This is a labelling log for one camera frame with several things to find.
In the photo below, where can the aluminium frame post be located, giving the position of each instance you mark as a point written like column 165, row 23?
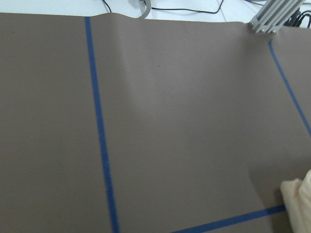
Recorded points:
column 273, row 14

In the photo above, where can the cream long sleeve printed shirt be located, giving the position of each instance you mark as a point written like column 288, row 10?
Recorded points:
column 297, row 200

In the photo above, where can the reacher grabber stick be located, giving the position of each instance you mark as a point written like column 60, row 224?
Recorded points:
column 142, row 8

